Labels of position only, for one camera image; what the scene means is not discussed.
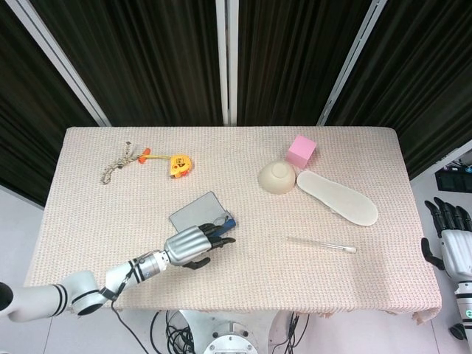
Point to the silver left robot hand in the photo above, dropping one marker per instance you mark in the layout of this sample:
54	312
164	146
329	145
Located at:
184	245

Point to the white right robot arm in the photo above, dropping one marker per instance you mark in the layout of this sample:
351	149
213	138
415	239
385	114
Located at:
464	302

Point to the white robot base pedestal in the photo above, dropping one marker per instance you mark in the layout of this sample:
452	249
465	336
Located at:
228	343

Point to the pink foam cube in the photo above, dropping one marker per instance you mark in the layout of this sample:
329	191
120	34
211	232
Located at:
300	151

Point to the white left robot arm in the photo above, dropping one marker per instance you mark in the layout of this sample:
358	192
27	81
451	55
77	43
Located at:
37	296

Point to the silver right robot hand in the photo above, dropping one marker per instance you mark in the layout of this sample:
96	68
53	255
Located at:
457	250

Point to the beige upturned bowl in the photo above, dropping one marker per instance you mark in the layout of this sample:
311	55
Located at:
276	177

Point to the clear glass test tube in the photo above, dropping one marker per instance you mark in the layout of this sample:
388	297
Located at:
321	244

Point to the table with beige tablecloth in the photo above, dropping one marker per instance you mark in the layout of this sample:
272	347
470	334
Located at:
258	273

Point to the yellow tape measure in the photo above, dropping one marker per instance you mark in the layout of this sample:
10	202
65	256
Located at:
180	166

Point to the grey clear plastic pouch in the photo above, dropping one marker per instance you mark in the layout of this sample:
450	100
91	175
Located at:
195	214

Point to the orange plastic clip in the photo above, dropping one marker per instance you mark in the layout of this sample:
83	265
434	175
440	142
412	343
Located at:
142	159

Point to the black pleated curtain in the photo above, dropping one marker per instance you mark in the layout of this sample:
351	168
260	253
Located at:
158	55

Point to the white frame post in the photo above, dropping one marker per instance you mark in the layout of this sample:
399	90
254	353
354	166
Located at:
62	62
350	62
226	55

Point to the white shoe insole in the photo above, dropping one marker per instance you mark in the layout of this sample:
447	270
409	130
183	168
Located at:
339	199

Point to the black equipment with screens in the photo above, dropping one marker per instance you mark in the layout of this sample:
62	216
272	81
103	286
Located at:
451	180

